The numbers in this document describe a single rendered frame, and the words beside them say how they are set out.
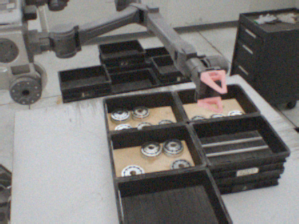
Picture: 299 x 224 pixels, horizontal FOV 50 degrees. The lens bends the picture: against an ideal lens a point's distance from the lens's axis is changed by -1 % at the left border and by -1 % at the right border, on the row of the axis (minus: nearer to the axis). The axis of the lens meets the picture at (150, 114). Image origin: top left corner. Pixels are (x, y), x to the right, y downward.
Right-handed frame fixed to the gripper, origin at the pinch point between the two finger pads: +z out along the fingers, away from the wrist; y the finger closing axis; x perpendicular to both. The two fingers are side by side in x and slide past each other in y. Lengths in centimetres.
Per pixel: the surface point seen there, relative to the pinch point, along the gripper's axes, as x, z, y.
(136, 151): 10, -51, 62
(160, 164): 2, -39, 62
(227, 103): -52, -75, 61
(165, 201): 6, -19, 62
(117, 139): 18, -55, 56
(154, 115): -7, -76, 62
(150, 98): -6, -83, 55
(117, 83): -7, -186, 107
